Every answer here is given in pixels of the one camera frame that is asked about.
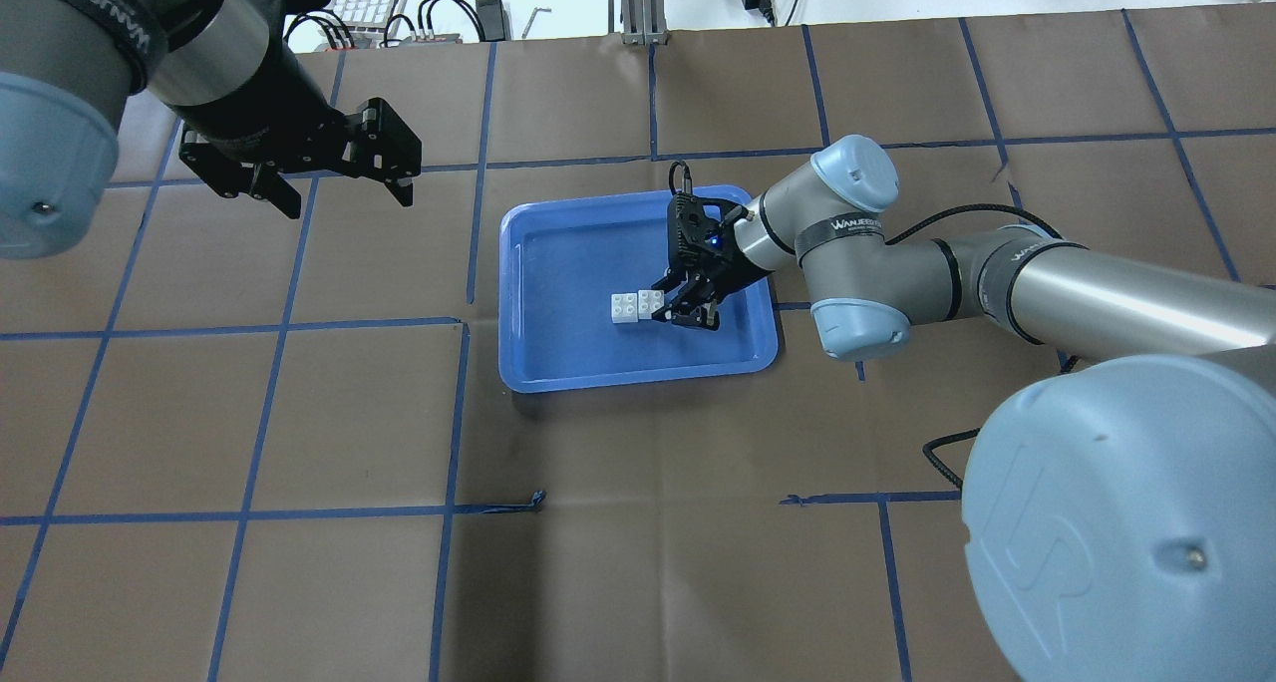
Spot white toy block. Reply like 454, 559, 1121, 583
635, 289, 665, 321
610, 292, 641, 326

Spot aluminium frame post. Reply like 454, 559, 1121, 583
609, 0, 669, 46

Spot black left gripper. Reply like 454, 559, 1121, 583
177, 54, 424, 218

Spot blue plastic tray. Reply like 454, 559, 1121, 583
496, 190, 780, 393

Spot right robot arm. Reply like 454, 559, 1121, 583
655, 135, 1273, 681

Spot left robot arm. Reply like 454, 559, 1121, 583
1, 0, 424, 261

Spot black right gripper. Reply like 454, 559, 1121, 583
651, 192, 771, 331

